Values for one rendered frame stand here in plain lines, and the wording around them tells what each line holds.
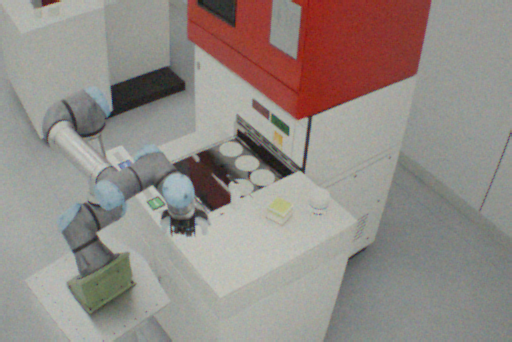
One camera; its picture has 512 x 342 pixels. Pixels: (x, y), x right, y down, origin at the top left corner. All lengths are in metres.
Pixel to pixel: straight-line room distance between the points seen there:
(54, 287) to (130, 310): 0.32
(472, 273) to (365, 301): 0.76
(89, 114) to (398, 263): 2.17
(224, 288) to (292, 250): 0.29
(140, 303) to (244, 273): 0.40
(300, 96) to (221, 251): 0.62
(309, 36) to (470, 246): 2.09
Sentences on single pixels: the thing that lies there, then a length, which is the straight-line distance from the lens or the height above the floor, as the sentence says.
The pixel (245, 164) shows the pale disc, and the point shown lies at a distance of 2.33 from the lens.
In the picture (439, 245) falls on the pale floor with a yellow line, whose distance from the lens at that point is 3.46.
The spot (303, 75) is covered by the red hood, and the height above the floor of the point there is 1.42.
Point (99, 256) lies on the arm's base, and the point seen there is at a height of 1.00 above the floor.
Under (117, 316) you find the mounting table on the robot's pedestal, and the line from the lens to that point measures 1.93.
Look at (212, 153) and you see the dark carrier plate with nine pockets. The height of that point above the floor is 0.90.
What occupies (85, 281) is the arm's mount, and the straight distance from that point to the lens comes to 1.82.
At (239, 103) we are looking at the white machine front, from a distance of 2.44.
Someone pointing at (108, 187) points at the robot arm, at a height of 1.51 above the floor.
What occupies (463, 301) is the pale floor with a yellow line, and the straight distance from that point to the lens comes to 3.22.
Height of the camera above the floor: 2.40
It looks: 41 degrees down
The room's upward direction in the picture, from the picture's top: 4 degrees clockwise
